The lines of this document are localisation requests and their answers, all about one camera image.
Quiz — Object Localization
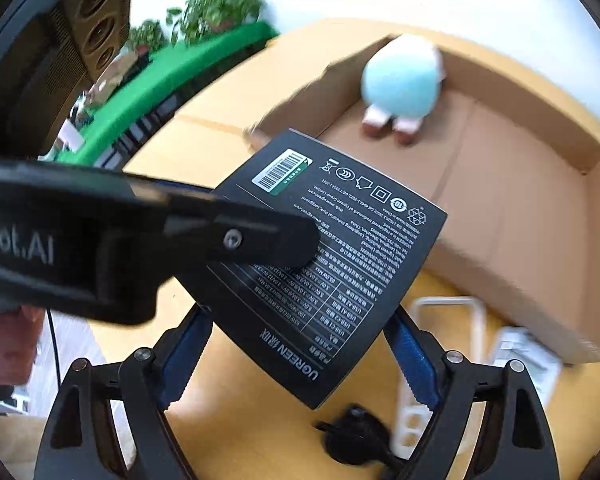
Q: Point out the clear white phone case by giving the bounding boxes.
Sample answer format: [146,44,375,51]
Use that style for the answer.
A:
[390,296,486,460]

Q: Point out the black sunglasses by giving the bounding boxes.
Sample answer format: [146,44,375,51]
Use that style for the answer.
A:
[313,403,406,474]

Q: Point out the green covered side table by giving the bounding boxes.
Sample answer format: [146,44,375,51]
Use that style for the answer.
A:
[55,22,277,169]

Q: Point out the left human hand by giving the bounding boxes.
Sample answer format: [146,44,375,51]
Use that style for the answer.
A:
[0,306,45,386]

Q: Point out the black cable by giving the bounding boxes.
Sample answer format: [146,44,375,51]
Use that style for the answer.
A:
[44,308,63,386]

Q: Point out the pig plush green hair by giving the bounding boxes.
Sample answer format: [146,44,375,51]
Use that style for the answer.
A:
[361,34,446,145]

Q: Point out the black UGREEN charger box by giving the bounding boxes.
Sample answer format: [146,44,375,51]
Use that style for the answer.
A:
[180,129,446,408]

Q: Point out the small potted green plant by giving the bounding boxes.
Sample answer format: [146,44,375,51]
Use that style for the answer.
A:
[129,20,166,52]

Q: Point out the shallow cardboard box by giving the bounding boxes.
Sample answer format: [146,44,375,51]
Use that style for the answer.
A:
[247,39,600,363]

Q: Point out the white plastic blister pack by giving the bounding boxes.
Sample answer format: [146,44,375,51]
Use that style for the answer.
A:
[491,326,562,408]

